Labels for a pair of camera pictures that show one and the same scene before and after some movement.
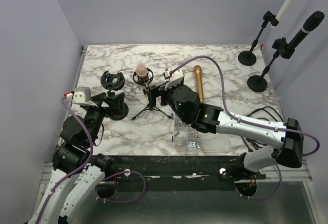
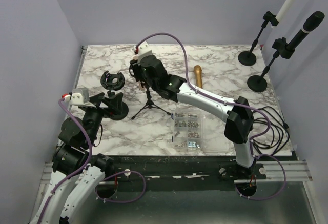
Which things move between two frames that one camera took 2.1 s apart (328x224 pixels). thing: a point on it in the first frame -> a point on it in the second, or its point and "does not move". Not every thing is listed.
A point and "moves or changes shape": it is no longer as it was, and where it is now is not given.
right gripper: [157, 90] -> [136, 69]
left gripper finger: [117, 101] does not move
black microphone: [313, 21] does not move
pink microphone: [141, 70] moves or changes shape
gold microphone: [198, 69] does not move
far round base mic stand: [248, 58] does not move
